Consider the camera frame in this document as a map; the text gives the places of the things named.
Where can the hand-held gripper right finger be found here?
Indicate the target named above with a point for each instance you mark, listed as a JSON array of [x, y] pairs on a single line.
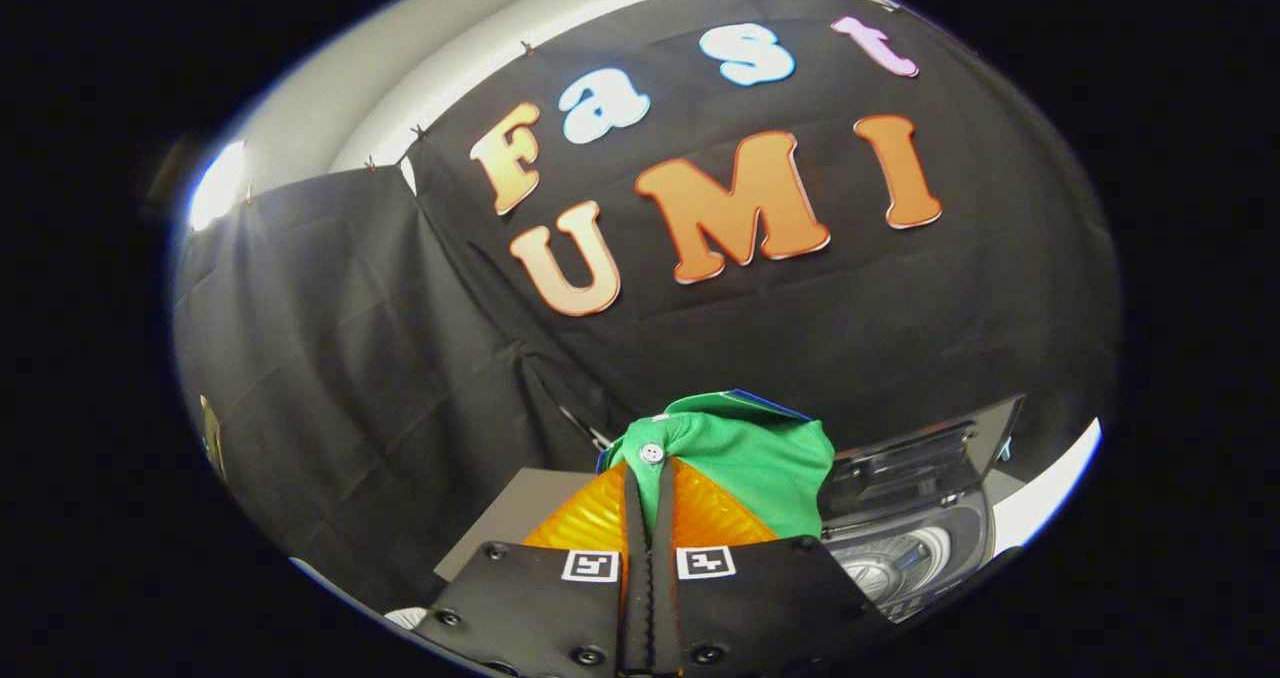
[[770, 608]]

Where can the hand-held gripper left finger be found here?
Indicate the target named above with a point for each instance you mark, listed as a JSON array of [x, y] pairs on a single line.
[[540, 608]]

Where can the grey washing machine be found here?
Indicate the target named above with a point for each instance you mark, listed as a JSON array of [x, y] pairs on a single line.
[[900, 568]]

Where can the green shirt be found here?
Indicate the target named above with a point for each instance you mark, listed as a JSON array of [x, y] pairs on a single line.
[[750, 458]]

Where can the dark washing machine lid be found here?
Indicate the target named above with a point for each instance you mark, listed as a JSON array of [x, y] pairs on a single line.
[[900, 463]]

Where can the grey board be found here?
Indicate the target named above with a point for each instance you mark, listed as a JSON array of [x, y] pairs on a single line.
[[510, 513]]

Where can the white table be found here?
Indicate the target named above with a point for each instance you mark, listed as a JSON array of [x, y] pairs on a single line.
[[1040, 503]]

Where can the tan object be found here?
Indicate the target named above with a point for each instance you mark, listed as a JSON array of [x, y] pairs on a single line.
[[212, 438]]

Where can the row of black cloth clips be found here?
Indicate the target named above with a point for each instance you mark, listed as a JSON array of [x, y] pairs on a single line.
[[418, 132]]

